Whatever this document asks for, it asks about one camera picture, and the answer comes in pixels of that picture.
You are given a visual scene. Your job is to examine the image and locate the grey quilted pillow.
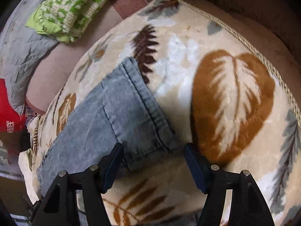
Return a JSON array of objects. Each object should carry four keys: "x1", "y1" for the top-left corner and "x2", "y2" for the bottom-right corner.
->
[{"x1": 1, "y1": 0, "x2": 59, "y2": 115}]

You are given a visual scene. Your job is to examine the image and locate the pink brown bed sheet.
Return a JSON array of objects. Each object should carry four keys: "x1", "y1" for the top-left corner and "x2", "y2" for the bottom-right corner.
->
[{"x1": 26, "y1": 0, "x2": 151, "y2": 114}]

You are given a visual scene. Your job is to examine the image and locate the red shopping bag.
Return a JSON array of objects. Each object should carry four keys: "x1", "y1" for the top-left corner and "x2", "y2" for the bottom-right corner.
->
[{"x1": 0, "y1": 79, "x2": 26, "y2": 133}]

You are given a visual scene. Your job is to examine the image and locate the green patterned folded cloth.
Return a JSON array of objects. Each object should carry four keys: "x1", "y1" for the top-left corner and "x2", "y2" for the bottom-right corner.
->
[{"x1": 26, "y1": 0, "x2": 108, "y2": 43}]

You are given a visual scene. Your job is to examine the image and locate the blue denim pants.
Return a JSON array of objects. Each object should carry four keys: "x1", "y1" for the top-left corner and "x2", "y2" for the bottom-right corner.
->
[{"x1": 37, "y1": 57, "x2": 180, "y2": 195}]

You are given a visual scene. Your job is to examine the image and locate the leaf pattern fleece blanket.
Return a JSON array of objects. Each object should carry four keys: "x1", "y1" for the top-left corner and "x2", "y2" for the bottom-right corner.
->
[{"x1": 19, "y1": 0, "x2": 300, "y2": 225}]

